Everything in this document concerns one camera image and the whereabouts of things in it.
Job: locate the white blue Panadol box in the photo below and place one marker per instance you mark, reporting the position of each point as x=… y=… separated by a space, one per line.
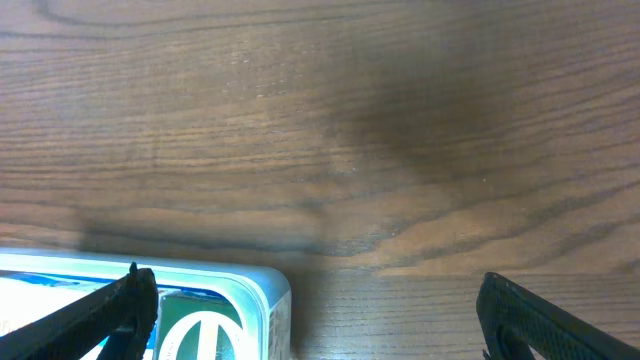
x=23 y=303

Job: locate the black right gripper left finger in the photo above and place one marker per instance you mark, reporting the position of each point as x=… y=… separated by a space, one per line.
x=122 y=313

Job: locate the clear plastic container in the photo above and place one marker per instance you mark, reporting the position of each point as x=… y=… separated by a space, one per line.
x=261 y=296

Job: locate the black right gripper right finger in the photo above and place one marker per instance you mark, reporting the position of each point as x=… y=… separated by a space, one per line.
x=518 y=325

